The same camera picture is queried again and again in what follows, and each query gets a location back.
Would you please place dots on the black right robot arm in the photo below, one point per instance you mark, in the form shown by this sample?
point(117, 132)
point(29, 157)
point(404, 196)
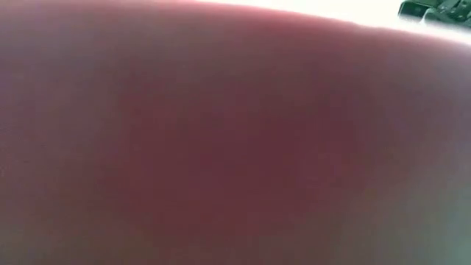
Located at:
point(441, 11)

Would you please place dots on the pink round plate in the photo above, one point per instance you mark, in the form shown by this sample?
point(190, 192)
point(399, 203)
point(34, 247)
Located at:
point(221, 147)

